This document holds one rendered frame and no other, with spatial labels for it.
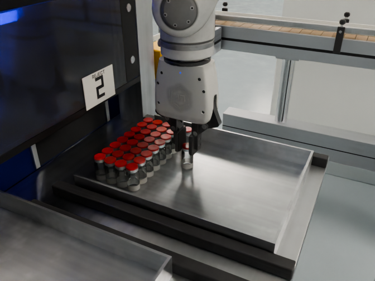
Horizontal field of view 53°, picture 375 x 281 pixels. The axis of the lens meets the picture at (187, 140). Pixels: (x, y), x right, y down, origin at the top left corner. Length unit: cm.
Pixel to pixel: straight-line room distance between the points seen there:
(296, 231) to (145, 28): 49
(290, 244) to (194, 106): 25
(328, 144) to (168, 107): 107
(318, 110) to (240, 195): 160
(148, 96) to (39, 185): 31
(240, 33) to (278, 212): 100
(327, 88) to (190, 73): 161
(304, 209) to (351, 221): 144
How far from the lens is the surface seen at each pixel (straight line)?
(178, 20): 48
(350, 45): 144
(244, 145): 75
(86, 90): 67
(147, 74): 84
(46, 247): 58
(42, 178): 72
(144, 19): 81
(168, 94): 61
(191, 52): 56
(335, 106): 218
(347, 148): 161
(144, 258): 52
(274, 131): 163
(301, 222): 61
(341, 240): 194
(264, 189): 66
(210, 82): 59
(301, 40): 146
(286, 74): 154
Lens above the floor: 127
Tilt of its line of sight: 30 degrees down
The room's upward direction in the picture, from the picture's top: straight up
